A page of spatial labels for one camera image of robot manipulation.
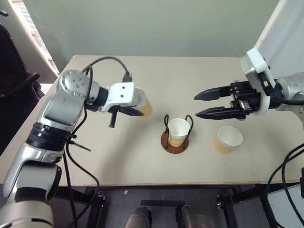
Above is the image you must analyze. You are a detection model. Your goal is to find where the white box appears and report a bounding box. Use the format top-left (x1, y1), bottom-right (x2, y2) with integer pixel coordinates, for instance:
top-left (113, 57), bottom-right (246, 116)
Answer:
top-left (266, 182), bottom-right (304, 228)

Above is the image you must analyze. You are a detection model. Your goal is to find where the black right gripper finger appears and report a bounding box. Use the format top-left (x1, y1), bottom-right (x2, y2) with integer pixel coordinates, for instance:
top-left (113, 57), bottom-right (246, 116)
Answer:
top-left (193, 85), bottom-right (233, 101)
top-left (195, 106), bottom-right (238, 120)

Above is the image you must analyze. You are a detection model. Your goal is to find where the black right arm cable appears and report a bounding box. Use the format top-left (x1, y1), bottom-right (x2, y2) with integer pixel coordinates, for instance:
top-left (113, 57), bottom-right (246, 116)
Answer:
top-left (273, 90), bottom-right (304, 105)

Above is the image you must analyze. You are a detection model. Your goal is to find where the black zip tie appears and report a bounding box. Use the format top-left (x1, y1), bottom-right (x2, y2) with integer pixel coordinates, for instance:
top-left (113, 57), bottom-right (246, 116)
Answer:
top-left (67, 134), bottom-right (92, 152)

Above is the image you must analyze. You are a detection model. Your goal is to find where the dark rounded robot foot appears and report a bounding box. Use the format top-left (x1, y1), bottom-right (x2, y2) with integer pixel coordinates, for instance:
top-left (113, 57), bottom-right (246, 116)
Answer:
top-left (124, 206), bottom-right (152, 228)
top-left (180, 205), bottom-right (210, 228)

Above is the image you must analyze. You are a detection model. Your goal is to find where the black metal table frame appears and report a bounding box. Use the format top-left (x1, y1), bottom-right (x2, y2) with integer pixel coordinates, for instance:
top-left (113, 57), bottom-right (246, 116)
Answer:
top-left (53, 185), bottom-right (270, 228)

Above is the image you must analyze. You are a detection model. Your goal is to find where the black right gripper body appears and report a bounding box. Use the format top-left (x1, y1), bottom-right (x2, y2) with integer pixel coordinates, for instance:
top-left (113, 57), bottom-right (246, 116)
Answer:
top-left (229, 80), bottom-right (262, 121)

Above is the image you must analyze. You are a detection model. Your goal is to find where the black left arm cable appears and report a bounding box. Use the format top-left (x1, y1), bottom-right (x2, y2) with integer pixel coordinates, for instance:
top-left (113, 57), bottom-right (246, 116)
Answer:
top-left (62, 56), bottom-right (133, 228)

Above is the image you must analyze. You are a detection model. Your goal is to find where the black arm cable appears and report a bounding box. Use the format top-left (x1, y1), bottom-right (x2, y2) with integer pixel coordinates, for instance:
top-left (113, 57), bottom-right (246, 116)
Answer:
top-left (62, 56), bottom-right (133, 228)
top-left (273, 90), bottom-right (304, 105)

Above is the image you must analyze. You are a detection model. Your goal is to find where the black office chair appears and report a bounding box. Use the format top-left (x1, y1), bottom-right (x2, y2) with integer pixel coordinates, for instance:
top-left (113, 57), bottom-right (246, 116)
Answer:
top-left (0, 23), bottom-right (46, 156)

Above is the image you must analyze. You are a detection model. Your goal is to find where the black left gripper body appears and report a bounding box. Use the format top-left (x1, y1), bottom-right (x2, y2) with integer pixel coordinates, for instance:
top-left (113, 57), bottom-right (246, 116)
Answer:
top-left (107, 105), bottom-right (124, 114)

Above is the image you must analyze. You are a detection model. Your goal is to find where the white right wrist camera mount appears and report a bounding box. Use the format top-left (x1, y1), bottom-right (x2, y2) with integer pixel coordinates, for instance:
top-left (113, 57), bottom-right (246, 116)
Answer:
top-left (239, 47), bottom-right (277, 115)

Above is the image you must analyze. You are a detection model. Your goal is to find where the black hanging cable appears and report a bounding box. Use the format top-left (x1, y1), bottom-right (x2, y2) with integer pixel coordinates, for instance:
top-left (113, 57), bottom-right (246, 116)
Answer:
top-left (265, 142), bottom-right (304, 228)

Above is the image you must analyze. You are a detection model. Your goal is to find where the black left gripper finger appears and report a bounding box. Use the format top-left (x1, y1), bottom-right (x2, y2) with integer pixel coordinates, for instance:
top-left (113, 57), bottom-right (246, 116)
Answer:
top-left (108, 111), bottom-right (118, 128)
top-left (118, 106), bottom-right (145, 117)

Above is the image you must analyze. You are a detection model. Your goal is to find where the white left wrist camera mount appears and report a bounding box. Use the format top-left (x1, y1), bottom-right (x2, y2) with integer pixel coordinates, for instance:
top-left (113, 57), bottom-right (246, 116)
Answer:
top-left (98, 82), bottom-right (144, 113)

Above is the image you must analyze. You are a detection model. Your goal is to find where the tan and white paper cup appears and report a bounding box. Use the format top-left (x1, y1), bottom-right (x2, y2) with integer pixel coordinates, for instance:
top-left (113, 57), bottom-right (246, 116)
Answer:
top-left (168, 118), bottom-right (191, 147)
top-left (213, 125), bottom-right (244, 154)
top-left (134, 91), bottom-right (153, 118)

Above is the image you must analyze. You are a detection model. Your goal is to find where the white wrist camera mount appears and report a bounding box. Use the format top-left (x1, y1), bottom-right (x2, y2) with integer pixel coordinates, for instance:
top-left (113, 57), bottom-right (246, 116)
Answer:
top-left (239, 47), bottom-right (277, 115)
top-left (98, 82), bottom-right (144, 113)

